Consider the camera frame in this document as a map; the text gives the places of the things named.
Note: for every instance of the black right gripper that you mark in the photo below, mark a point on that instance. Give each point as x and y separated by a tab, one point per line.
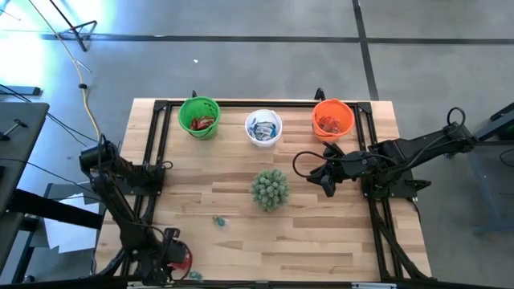
348	166

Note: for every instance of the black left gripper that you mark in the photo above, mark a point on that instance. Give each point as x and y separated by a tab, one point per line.
162	259

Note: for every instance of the clear-wrapped orange green gummies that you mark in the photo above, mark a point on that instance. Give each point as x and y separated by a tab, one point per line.
335	128

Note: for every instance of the clear-wrapped green gummy candy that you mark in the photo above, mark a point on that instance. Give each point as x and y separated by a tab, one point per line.
219	221
196	275

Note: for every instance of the clear-wrapped red gummy candy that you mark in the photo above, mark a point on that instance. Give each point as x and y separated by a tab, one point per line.
326	120

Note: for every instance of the white blue Hershey's candy bar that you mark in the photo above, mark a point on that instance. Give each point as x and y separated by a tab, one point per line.
253	130
267	131

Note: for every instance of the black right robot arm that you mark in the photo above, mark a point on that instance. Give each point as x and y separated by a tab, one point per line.
417	150

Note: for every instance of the artificial green potted plant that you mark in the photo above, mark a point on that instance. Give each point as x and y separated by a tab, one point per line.
270	189

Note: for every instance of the orange plastic bucket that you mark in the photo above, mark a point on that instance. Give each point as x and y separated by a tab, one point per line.
333	106

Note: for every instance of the white plastic bucket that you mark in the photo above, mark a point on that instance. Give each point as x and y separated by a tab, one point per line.
263	114

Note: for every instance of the white paper sheets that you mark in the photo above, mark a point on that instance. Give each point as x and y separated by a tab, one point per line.
68	241

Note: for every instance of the black desk leg beam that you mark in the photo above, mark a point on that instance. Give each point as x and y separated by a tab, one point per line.
56	208

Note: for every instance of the green plastic bucket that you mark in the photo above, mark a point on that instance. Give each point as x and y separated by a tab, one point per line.
192	107

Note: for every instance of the black desk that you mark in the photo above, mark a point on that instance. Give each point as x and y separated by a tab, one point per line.
28	120

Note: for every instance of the black flat bar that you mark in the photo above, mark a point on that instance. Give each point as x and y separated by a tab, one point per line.
24	90

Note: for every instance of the black tripod stand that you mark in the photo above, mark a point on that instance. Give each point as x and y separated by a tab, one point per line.
82	44

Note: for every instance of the silver metal bracket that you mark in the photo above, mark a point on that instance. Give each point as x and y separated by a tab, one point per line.
373	286
133	285

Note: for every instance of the black aluminium table frame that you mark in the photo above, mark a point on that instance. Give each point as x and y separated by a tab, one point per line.
289	104

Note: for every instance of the blue-grey metal table frame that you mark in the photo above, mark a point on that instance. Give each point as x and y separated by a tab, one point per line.
482	192

